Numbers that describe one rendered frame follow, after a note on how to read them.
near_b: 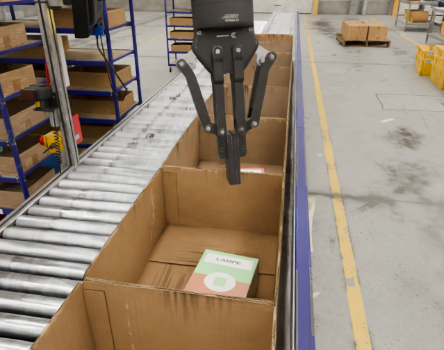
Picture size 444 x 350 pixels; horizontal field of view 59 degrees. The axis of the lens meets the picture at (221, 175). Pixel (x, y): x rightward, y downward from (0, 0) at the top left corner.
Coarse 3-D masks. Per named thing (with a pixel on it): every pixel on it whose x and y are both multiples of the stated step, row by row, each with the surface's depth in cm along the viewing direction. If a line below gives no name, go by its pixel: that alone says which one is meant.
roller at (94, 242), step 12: (12, 228) 121; (24, 228) 121; (36, 228) 122; (24, 240) 120; (36, 240) 119; (48, 240) 118; (60, 240) 118; (72, 240) 117; (84, 240) 117; (96, 240) 116
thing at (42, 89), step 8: (24, 88) 140; (32, 88) 140; (40, 88) 142; (48, 88) 146; (24, 96) 139; (32, 96) 139; (40, 96) 141; (48, 96) 146; (40, 104) 146; (48, 104) 149
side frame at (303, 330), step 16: (304, 144) 140; (304, 160) 128; (304, 176) 118; (304, 192) 109; (304, 208) 102; (304, 224) 95; (304, 240) 89; (304, 256) 84; (304, 272) 80; (304, 288) 76; (304, 304) 72; (304, 320) 69; (304, 336) 66
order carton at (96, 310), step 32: (96, 288) 58; (128, 288) 57; (160, 288) 56; (64, 320) 54; (96, 320) 61; (128, 320) 60; (160, 320) 59; (192, 320) 58; (224, 320) 57; (256, 320) 55
